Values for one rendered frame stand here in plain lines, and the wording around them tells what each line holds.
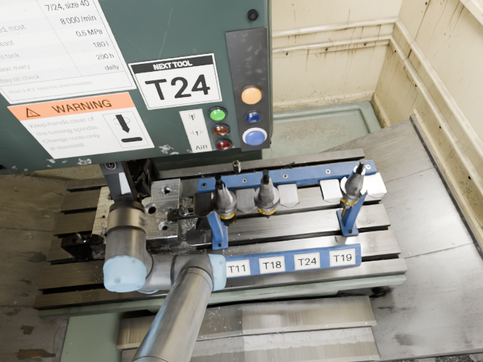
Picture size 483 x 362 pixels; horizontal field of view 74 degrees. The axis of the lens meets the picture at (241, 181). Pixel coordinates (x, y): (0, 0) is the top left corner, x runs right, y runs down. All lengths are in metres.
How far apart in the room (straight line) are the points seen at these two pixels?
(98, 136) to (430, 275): 1.13
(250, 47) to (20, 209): 1.51
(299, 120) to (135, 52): 1.55
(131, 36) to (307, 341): 1.05
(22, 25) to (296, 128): 1.57
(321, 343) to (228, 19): 1.05
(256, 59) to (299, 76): 1.37
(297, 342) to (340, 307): 0.19
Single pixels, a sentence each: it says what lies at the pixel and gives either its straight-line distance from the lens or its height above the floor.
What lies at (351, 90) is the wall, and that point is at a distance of 1.93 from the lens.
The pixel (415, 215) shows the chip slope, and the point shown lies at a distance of 1.38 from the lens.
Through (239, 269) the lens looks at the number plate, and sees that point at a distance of 1.05.
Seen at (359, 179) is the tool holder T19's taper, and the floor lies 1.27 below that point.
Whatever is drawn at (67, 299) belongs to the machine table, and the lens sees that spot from 1.25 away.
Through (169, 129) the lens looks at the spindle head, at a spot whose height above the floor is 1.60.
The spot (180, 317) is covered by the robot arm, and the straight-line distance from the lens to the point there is 0.54.
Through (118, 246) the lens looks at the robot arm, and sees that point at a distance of 0.66.
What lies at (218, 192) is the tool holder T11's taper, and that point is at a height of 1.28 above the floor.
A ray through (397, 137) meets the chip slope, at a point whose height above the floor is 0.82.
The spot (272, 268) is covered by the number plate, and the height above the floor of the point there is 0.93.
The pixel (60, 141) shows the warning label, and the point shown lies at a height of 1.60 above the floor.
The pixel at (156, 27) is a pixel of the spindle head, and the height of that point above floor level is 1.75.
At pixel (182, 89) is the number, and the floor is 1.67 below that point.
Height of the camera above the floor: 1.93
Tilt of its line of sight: 55 degrees down
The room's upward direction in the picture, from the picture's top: 9 degrees counter-clockwise
